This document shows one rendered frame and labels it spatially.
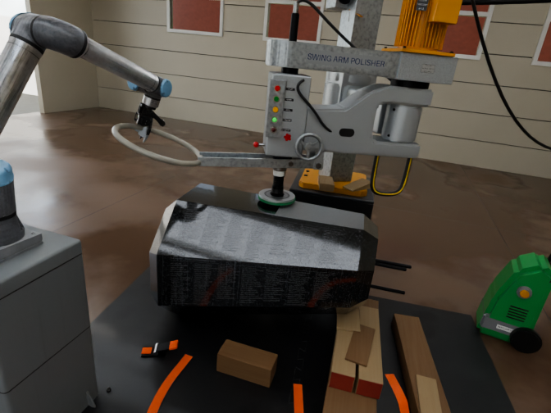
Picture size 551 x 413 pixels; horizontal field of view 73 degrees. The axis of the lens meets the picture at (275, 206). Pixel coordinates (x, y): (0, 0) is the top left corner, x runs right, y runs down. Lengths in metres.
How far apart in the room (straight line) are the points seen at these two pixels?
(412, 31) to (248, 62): 6.55
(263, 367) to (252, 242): 0.64
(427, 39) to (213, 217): 1.42
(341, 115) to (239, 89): 6.64
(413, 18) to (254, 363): 1.91
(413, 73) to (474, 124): 5.95
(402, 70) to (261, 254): 1.17
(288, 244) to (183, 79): 7.55
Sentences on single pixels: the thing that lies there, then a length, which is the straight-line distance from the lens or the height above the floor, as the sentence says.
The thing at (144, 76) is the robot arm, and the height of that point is 1.45.
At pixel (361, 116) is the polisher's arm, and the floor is 1.35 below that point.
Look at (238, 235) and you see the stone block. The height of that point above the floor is 0.70.
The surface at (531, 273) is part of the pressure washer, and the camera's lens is 2.76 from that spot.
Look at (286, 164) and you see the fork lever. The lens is 2.07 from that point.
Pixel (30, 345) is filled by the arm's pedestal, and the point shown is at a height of 0.54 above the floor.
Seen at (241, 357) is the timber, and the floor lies 0.13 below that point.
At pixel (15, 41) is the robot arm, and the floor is 1.56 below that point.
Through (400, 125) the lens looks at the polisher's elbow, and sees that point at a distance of 2.17.
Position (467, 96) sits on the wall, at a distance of 7.93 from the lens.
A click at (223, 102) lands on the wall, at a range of 8.75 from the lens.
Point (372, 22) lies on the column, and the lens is 2.74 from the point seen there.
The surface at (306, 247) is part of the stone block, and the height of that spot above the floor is 0.70.
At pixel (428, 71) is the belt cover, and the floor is 1.60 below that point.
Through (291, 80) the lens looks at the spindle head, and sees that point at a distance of 1.95.
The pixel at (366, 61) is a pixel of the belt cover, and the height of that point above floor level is 1.62.
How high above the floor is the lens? 1.60
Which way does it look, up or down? 22 degrees down
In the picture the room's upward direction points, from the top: 6 degrees clockwise
